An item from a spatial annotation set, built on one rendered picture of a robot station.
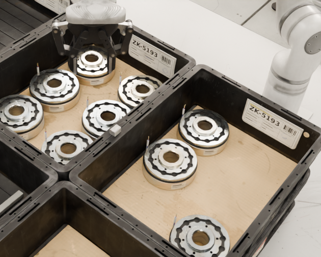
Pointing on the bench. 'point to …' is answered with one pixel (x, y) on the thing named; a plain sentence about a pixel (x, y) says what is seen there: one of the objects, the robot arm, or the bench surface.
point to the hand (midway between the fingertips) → (92, 64)
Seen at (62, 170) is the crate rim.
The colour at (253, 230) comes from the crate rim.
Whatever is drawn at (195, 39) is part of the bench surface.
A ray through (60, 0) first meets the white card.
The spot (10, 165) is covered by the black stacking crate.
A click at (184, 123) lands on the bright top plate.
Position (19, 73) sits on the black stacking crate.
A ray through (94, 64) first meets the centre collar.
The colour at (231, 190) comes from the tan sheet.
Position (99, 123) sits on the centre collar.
